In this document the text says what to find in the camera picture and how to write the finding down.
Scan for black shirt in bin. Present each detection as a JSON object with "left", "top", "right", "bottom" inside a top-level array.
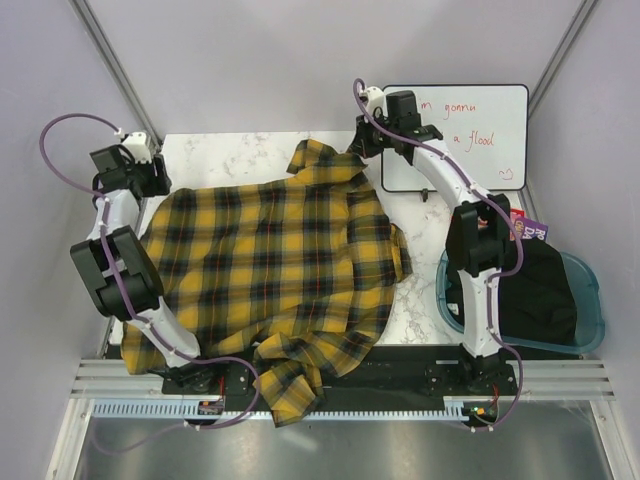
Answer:
[{"left": 444, "top": 239, "right": 581, "bottom": 346}]

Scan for aluminium frame rails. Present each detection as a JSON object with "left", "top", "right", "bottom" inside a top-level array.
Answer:
[{"left": 71, "top": 359, "right": 615, "bottom": 401}]

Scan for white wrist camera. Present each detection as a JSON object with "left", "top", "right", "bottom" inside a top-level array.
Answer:
[
  {"left": 116, "top": 129, "right": 156, "bottom": 163},
  {"left": 356, "top": 86, "right": 385, "bottom": 116}
]

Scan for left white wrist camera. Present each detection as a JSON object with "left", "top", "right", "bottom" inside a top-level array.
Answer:
[{"left": 116, "top": 129, "right": 156, "bottom": 163}]

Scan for white slotted cable duct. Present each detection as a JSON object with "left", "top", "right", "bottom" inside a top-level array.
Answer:
[{"left": 91, "top": 399, "right": 471, "bottom": 421}]

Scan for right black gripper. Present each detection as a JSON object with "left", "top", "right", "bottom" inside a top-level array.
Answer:
[{"left": 350, "top": 110, "right": 398, "bottom": 159}]

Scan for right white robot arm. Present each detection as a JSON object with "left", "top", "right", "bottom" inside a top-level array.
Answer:
[{"left": 348, "top": 79, "right": 513, "bottom": 394}]

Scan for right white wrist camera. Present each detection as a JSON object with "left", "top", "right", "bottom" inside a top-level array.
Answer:
[{"left": 356, "top": 86, "right": 385, "bottom": 116}]

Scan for yellow plaid flannel shirt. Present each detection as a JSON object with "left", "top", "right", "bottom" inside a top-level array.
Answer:
[{"left": 141, "top": 139, "right": 412, "bottom": 427}]

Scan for teal plastic bin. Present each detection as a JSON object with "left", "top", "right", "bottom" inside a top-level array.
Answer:
[{"left": 435, "top": 251, "right": 605, "bottom": 355}]

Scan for white dry-erase board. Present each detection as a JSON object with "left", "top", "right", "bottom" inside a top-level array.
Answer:
[{"left": 383, "top": 84, "right": 529, "bottom": 191}]

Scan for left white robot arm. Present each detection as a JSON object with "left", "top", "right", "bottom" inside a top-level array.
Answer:
[{"left": 70, "top": 143, "right": 200, "bottom": 370}]

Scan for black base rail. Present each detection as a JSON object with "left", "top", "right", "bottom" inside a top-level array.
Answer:
[{"left": 158, "top": 346, "right": 518, "bottom": 400}]

